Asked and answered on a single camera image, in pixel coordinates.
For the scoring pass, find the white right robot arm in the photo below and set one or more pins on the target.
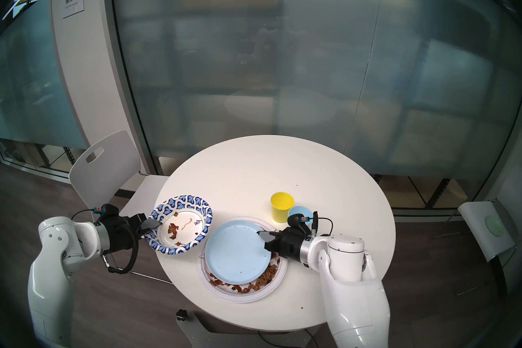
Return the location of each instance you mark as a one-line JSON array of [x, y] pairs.
[[350, 290]]

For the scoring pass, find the small brown food scraps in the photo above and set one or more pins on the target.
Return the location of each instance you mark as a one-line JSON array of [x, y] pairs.
[[173, 229]]

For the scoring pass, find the blue patterned paper plate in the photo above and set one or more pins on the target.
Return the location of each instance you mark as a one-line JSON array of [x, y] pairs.
[[183, 202]]

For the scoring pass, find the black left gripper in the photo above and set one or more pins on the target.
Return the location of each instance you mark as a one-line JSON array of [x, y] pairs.
[[122, 233]]

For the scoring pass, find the white plastic chair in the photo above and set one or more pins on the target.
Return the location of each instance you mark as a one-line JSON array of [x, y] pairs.
[[106, 172]]

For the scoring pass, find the large white paper plate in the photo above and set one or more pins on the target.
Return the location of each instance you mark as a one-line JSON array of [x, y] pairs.
[[244, 297]]

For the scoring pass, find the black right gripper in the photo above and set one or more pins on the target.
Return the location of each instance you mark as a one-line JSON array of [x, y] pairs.
[[293, 246]]

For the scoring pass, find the light blue plastic cup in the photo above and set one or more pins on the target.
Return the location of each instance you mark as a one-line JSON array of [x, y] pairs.
[[297, 211]]

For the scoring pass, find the grey metal base frame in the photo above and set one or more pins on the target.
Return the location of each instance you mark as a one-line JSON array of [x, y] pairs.
[[204, 335]]

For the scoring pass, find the black star knob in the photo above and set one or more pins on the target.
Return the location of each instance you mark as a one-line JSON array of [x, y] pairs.
[[181, 315]]

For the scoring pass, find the pale green round disc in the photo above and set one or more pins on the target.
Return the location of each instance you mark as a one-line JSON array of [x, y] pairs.
[[494, 225]]

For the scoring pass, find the grey chair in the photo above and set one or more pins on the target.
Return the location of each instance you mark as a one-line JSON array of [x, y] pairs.
[[477, 220]]

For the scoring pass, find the yellow plastic cup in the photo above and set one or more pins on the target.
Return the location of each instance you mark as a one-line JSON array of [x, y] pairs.
[[281, 210]]

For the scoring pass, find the light blue plastic plate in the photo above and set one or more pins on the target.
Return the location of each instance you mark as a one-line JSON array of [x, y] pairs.
[[236, 253]]

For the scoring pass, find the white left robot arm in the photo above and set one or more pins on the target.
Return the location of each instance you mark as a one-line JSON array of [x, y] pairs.
[[49, 269]]

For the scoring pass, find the brown minced food leftovers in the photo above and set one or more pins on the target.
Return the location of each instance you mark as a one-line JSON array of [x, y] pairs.
[[267, 276]]

